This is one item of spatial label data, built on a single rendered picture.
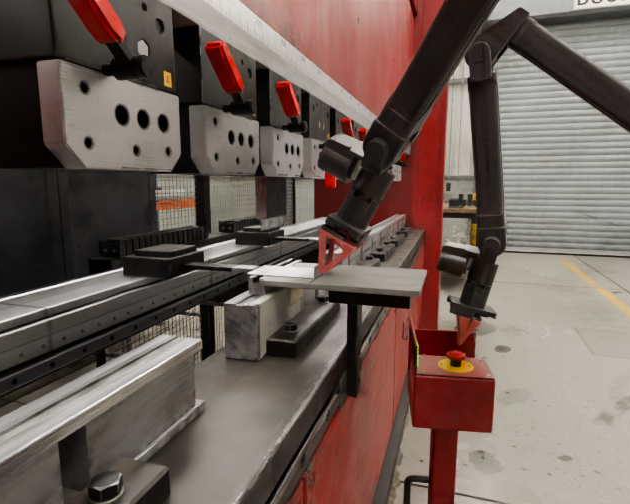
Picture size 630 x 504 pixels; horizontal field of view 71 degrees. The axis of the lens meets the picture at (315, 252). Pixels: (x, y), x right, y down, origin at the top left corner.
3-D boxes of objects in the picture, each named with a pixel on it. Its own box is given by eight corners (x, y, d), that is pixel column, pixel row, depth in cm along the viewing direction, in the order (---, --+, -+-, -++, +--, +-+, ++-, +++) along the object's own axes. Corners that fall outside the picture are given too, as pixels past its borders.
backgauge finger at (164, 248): (243, 284, 79) (242, 256, 78) (122, 275, 87) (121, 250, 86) (269, 271, 90) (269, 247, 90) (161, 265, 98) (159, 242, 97)
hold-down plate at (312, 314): (295, 359, 74) (295, 341, 73) (265, 355, 75) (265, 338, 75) (340, 310, 102) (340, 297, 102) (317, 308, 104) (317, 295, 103)
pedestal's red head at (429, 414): (492, 434, 90) (498, 349, 87) (412, 428, 92) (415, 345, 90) (472, 389, 110) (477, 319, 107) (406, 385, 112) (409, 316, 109)
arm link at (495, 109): (494, 37, 83) (497, 45, 92) (462, 45, 85) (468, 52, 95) (506, 259, 92) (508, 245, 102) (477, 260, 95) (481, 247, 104)
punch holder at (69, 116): (67, 167, 34) (47, -74, 31) (-16, 168, 36) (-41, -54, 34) (182, 172, 48) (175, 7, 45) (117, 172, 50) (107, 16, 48)
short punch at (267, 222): (266, 231, 78) (265, 176, 77) (256, 230, 79) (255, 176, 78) (286, 225, 88) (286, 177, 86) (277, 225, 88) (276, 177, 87)
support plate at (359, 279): (419, 297, 68) (419, 291, 68) (261, 285, 76) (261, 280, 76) (426, 274, 85) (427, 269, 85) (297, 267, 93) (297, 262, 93)
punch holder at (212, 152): (207, 173, 52) (201, 23, 50) (146, 173, 55) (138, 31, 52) (260, 175, 67) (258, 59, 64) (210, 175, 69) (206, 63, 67)
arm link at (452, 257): (502, 240, 92) (504, 231, 100) (447, 225, 96) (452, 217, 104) (485, 291, 97) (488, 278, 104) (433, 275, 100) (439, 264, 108)
